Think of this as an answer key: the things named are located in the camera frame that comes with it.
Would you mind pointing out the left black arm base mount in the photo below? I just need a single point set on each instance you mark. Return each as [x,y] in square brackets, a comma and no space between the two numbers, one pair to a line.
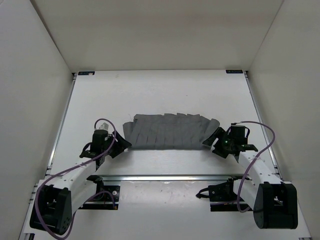
[106,195]

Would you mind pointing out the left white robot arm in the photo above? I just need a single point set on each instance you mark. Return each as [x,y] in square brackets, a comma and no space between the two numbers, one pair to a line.
[59,197]

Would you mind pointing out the blue corner label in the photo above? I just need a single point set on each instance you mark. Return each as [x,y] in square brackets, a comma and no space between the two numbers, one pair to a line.
[234,71]
[86,73]

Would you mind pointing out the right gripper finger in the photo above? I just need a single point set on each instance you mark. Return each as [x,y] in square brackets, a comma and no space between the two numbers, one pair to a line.
[221,152]
[214,137]

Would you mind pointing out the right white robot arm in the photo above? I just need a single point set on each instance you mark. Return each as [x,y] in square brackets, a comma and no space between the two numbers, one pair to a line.
[273,202]

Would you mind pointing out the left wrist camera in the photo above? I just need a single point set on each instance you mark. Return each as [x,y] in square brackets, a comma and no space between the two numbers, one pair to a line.
[104,126]

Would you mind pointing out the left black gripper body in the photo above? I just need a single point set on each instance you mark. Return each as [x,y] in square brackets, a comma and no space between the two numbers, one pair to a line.
[110,140]

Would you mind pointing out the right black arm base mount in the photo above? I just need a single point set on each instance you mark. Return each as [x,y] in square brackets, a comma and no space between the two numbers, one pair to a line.
[221,196]

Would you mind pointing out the left blue corner label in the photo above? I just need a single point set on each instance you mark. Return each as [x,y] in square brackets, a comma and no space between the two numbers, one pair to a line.
[86,73]

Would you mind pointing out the right blue corner label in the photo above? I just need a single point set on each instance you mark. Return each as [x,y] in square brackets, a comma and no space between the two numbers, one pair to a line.
[234,71]

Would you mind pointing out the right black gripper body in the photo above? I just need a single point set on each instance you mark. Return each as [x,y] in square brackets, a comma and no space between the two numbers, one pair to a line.
[225,143]

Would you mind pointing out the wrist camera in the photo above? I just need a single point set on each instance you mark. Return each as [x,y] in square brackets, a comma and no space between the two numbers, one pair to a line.
[104,126]
[239,132]

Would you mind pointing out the grey pleated skirt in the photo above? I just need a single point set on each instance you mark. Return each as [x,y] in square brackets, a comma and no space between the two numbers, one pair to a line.
[169,131]

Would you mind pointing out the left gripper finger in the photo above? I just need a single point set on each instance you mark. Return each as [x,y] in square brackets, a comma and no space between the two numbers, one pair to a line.
[114,152]
[120,142]

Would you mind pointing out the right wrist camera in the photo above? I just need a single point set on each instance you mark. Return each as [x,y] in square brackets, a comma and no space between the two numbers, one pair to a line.
[239,132]

